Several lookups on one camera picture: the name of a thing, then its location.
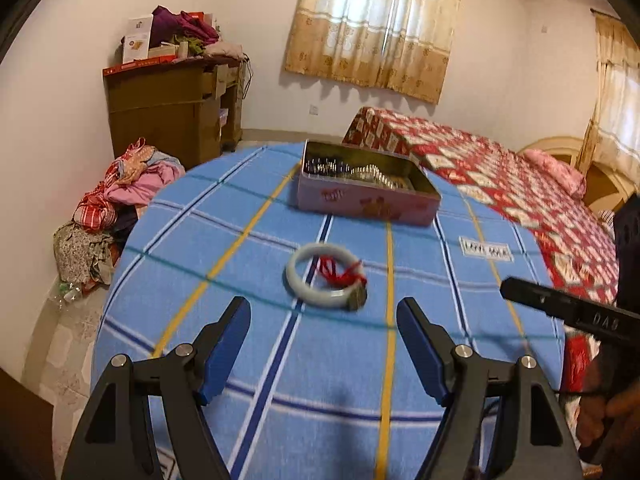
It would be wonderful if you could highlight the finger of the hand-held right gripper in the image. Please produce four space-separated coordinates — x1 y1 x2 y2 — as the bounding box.
500 276 640 336

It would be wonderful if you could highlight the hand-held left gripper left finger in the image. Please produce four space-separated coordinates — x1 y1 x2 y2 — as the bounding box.
60 296 252 480

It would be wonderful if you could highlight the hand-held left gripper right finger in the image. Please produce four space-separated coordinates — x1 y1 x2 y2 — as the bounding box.
396 297 586 480

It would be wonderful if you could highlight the jade bangle with red string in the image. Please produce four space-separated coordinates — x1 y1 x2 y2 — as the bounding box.
285 242 370 311

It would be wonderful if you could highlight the pink tin box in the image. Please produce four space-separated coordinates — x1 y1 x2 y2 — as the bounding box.
298 140 442 227

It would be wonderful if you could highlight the pearl necklace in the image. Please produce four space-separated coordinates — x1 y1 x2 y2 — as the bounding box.
350 164 398 190

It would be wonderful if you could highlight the person's right hand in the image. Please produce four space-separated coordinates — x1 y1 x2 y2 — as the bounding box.
575 355 640 456

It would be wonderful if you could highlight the blue plaid blanket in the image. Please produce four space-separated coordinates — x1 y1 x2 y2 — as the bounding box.
92 142 566 480

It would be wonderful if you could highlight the pink pillow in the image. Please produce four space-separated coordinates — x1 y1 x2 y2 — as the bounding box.
522 149 587 200

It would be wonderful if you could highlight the wooden headboard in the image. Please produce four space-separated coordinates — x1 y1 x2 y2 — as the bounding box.
515 135 640 211

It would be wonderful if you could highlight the beige floral curtain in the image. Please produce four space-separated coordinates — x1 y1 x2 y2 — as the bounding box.
284 0 463 106
575 10 640 186

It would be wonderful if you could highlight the clear plastic bottle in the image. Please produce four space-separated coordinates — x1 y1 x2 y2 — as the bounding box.
47 282 83 306

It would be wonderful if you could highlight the pile of clothes on floor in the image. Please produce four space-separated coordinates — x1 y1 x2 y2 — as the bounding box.
52 137 186 293

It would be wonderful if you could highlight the brown wooden cabinet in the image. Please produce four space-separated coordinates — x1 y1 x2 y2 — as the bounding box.
102 55 247 171

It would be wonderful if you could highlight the flat red box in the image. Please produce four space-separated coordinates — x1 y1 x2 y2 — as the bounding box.
102 55 176 78

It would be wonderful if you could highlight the white upright box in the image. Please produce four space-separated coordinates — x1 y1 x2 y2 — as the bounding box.
121 16 154 65

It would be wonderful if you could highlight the pile of clothes on cabinet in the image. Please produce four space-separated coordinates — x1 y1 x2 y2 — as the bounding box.
149 5 246 61

